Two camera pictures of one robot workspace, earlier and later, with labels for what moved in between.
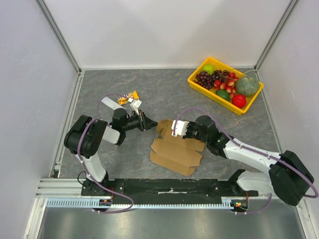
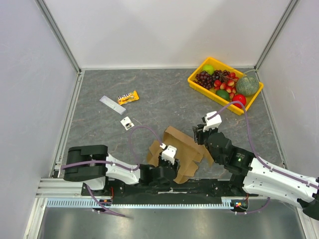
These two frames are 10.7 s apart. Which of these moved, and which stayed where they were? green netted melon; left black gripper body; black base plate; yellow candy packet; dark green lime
Moved: left black gripper body
Stayed: dark green lime; green netted melon; black base plate; yellow candy packet
